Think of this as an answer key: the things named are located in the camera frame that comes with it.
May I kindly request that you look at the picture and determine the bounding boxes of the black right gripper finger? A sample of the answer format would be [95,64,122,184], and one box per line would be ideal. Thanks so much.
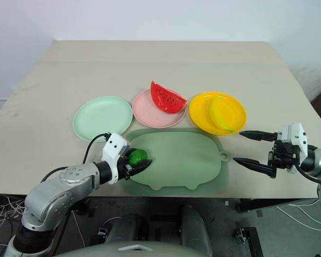
[233,157,274,177]
[239,130,278,142]

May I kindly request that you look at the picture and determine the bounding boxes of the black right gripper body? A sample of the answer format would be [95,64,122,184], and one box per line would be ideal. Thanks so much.
[267,139,302,179]

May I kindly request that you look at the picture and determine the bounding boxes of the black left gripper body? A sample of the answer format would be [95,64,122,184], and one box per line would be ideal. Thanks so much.
[117,149,136,181]

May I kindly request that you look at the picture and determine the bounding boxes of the green round toy fruit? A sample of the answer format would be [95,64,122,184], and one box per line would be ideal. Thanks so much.
[128,148,149,167]

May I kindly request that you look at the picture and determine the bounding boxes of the pink plate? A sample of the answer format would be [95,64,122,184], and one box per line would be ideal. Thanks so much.
[132,89,187,129]

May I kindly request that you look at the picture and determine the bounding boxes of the light green plate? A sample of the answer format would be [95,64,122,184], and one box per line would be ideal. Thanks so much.
[72,96,134,142]

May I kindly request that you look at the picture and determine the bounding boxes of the yellow plate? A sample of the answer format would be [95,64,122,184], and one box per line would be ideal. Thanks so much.
[189,92,248,136]

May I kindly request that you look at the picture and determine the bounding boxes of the yellow banana toy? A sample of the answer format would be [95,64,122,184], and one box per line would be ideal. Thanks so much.
[208,97,236,133]

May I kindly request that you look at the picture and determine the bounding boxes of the green silicone mat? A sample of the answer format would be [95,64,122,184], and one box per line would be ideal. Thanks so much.
[122,127,233,192]

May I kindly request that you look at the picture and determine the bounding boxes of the dark grey rounded shape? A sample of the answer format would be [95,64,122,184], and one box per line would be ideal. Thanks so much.
[105,213,150,245]
[180,205,213,257]

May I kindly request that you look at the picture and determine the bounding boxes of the red watermelon slice toy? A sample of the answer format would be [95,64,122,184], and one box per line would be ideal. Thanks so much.
[150,79,188,114]

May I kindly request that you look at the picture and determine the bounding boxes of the grey robot torso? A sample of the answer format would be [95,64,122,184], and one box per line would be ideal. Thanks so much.
[55,242,183,257]

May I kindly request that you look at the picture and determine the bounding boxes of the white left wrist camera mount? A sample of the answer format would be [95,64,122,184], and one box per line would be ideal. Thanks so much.
[101,132,131,185]

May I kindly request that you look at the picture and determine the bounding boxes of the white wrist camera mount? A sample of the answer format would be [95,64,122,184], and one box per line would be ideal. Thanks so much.
[277,122,310,175]
[101,132,131,185]

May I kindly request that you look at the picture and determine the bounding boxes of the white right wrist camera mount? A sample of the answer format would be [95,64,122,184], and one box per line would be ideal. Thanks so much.
[277,122,310,175]

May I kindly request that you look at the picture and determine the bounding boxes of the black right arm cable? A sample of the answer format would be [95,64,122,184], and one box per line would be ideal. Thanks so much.
[295,163,321,184]

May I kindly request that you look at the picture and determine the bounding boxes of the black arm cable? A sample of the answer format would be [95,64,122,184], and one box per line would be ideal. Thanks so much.
[295,163,321,184]
[40,132,111,183]

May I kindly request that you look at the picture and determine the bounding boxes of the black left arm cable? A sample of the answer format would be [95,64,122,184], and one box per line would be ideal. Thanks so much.
[40,132,111,183]

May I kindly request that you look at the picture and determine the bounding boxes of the black table frame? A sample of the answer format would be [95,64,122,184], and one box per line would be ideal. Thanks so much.
[236,198,319,213]

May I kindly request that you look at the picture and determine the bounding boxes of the white floor cables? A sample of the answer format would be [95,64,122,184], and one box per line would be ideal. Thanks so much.
[0,196,25,247]
[277,199,321,231]

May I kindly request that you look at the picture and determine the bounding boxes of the black metal floor bracket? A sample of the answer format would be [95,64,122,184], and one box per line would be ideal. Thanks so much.
[233,226,264,257]

